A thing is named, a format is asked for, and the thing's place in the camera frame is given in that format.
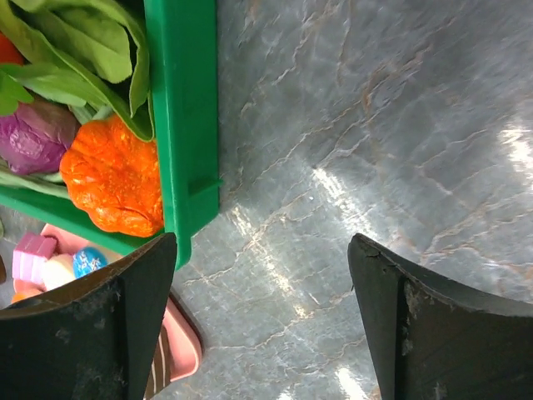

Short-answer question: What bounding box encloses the orange toy carrot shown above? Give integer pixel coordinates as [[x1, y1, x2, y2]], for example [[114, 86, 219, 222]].
[[0, 33, 25, 65]]

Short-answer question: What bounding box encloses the pink serving tray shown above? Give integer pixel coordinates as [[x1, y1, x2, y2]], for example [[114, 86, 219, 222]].
[[13, 224, 202, 383]]

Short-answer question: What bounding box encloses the green leafy toy vegetable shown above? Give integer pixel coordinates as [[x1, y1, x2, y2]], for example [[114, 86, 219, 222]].
[[1, 1, 155, 142]]

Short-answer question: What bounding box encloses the purple toy cabbage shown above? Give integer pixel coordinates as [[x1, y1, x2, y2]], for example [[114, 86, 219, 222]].
[[1, 97, 81, 175]]

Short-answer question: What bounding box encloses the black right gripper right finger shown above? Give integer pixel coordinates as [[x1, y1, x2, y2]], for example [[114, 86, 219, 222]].
[[348, 233, 532, 399]]

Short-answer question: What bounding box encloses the blue flowered donut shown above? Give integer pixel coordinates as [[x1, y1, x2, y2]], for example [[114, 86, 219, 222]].
[[72, 247, 109, 278]]

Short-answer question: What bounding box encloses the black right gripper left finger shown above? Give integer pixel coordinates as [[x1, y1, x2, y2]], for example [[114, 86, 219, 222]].
[[1, 233, 177, 399]]

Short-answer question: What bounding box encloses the chocolate cream cake slice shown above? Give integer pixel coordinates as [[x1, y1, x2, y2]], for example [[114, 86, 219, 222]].
[[144, 326, 172, 399]]

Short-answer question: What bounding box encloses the green plastic vegetable crate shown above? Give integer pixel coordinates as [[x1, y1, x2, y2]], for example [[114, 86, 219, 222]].
[[1, 1, 220, 266]]

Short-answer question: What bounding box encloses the small orange toy pumpkin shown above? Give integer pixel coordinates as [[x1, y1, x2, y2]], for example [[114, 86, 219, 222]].
[[59, 114, 164, 238]]

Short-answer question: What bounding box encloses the pink layered cake slice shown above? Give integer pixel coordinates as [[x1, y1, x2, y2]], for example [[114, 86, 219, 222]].
[[12, 232, 57, 285]]

